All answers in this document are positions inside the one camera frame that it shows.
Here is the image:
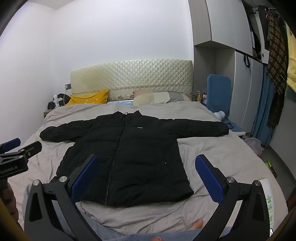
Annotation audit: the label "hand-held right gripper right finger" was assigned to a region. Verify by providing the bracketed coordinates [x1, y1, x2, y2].
[195, 154, 272, 241]

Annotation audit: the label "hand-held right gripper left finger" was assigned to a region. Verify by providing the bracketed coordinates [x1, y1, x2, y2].
[23, 154, 102, 241]

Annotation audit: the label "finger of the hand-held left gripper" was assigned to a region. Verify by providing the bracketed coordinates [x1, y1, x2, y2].
[0, 138, 22, 152]
[20, 141, 43, 161]

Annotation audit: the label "black puffer jacket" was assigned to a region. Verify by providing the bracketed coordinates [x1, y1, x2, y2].
[39, 111, 230, 207]

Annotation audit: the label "person's left forearm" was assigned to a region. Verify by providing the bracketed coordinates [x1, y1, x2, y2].
[0, 181, 19, 223]

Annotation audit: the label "blue crumpled clothes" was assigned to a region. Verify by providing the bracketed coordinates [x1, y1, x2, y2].
[222, 116, 244, 132]

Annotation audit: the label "grey duvet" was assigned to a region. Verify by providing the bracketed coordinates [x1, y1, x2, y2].
[5, 101, 289, 235]

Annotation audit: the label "person's legs in blue pants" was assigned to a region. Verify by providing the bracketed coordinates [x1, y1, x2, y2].
[23, 185, 233, 241]

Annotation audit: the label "translucent plastic bag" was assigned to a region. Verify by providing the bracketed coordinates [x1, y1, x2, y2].
[242, 137, 264, 156]

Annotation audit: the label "black bag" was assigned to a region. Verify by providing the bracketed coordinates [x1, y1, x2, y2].
[47, 93, 71, 109]

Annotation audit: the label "white strip with green print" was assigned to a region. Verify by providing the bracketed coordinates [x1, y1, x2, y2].
[259, 177, 278, 233]

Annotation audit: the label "yellow pillow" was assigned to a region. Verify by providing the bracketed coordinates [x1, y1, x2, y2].
[65, 89, 110, 106]

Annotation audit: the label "small bottles on shelf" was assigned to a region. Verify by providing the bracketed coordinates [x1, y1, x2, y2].
[195, 91, 208, 102]

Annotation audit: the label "blue padded chair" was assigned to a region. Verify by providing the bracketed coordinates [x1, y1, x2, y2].
[206, 74, 232, 114]

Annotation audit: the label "blue hanging cloth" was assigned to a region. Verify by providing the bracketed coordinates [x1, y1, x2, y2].
[251, 67, 277, 147]

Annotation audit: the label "patchwork pillow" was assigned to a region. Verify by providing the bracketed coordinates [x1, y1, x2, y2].
[133, 90, 193, 105]

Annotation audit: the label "cream quilted headboard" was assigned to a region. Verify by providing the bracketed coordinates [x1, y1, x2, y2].
[70, 59, 194, 104]

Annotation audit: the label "yellow hanging garment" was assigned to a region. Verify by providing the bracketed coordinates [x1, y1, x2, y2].
[285, 23, 296, 91]

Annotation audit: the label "brown houndstooth scarf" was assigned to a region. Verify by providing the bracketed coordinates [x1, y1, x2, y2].
[265, 9, 288, 128]

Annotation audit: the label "grey wardrobe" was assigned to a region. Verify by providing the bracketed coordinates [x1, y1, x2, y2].
[188, 0, 264, 138]

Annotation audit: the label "black hanging garment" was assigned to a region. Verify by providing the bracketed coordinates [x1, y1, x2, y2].
[256, 6, 271, 63]

